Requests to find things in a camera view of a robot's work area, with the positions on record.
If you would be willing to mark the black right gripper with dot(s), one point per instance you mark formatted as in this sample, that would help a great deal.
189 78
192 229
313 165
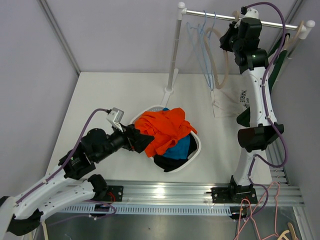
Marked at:
223 41

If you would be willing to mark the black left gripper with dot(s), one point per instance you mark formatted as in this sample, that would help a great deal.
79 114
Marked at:
140 141

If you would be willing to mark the orange t shirt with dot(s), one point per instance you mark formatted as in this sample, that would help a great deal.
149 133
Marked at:
149 123

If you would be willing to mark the black t shirt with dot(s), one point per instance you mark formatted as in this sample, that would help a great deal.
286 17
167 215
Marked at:
178 155

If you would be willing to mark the blue t shirt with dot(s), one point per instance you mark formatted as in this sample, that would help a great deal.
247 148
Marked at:
176 138

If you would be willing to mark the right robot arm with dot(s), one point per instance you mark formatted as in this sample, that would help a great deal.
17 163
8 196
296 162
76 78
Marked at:
264 128

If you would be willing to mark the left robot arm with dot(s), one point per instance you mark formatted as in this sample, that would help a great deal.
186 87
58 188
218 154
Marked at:
23 213

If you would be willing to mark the beige hanger at rack end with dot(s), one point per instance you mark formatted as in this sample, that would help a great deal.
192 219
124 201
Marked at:
290 40

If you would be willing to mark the white printed t shirt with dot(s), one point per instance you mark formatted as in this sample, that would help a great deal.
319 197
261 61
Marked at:
229 102

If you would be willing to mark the dark green t shirt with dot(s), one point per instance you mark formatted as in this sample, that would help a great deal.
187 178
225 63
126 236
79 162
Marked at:
244 118

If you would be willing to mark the cream hanger bottom left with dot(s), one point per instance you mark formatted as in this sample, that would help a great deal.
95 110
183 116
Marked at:
45 231

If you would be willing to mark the wooden hanger bottom right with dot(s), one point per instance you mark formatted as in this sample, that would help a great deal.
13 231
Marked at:
289 234

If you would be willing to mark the white perforated plastic basket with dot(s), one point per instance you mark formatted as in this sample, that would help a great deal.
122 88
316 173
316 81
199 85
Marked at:
194 155

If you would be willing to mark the white metal clothes rack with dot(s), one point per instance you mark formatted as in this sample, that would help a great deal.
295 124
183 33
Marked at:
302 31

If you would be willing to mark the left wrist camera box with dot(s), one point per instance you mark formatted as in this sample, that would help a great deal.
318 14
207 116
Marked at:
114 117

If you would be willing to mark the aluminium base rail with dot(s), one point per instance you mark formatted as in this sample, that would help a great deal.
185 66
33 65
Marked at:
199 198

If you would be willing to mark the pink wire hanger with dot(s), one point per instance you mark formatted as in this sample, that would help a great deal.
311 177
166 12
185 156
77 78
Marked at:
254 212

